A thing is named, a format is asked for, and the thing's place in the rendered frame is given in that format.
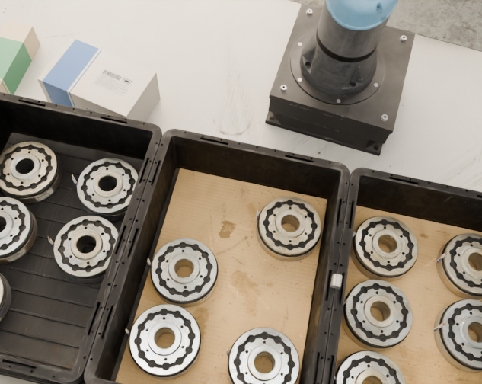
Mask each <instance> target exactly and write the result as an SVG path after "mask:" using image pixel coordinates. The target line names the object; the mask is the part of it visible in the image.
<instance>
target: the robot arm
mask: <svg viewBox="0 0 482 384"><path fill-rule="evenodd" d="M397 1H398V0H324V5H323V8H322V12H321V16H320V20H319V23H318V28H317V30H316V31H315V32H314V33H313V34H312V35H311V37H310V38H309V39H308V40H307V42H306V43H305V45H304V47H303V49H302V54H301V58H300V67H301V71H302V74H303V76H304V77H305V78H306V80H307V81H308V82H309V83H310V84H311V85H312V86H313V87H315V88H316V89H317V90H319V91H322V92H324V93H326V94H330V95H334V96H349V95H352V94H356V93H359V92H361V91H362V90H364V89H365V88H366V87H367V86H368V85H369V84H370V82H371V81H372V78H373V76H374V74H375V70H376V66H377V57H376V47H377V45H378V42H379V40H380V38H381V36H382V33H383V31H384V29H385V26H386V24H387V22H388V19H389V18H390V16H391V13H392V11H393V10H394V8H395V6H396V4H397Z"/></svg>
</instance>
